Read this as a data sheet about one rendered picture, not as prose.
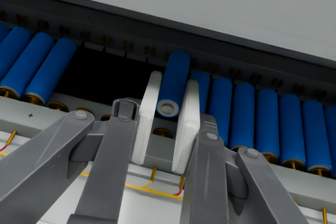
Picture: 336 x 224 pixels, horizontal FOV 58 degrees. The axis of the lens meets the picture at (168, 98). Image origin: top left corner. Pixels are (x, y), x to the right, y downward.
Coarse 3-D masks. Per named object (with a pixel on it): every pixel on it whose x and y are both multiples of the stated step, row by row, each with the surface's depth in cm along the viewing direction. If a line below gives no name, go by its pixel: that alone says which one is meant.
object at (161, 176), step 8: (0, 136) 22; (8, 136) 22; (16, 136) 22; (16, 144) 22; (128, 168) 22; (136, 168) 22; (144, 168) 22; (144, 176) 22; (160, 176) 22; (168, 176) 22; (176, 176) 22; (176, 184) 22; (304, 208) 22; (312, 216) 22; (320, 216) 22; (328, 216) 22
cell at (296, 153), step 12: (288, 96) 26; (288, 108) 26; (300, 108) 26; (288, 120) 25; (300, 120) 25; (288, 132) 24; (300, 132) 24; (288, 144) 23; (300, 144) 23; (288, 156) 23; (300, 156) 23
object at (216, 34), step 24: (72, 0) 29; (168, 24) 29; (96, 48) 29; (264, 48) 29; (192, 72) 29; (72, 96) 25; (168, 120) 25; (0, 144) 22; (72, 192) 21; (144, 192) 21; (168, 192) 22; (48, 216) 20; (120, 216) 20; (144, 216) 20; (168, 216) 21
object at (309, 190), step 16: (0, 96) 22; (0, 112) 21; (16, 112) 21; (32, 112) 21; (48, 112) 21; (64, 112) 22; (0, 128) 22; (16, 128) 21; (32, 128) 21; (160, 144) 21; (144, 160) 21; (160, 160) 21; (288, 176) 21; (304, 176) 21; (320, 176) 21; (160, 192) 21; (304, 192) 21; (320, 192) 21; (320, 208) 22
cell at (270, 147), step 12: (264, 96) 26; (276, 96) 26; (264, 108) 25; (276, 108) 25; (264, 120) 24; (276, 120) 25; (264, 132) 24; (276, 132) 24; (264, 144) 23; (276, 144) 23; (276, 156) 23
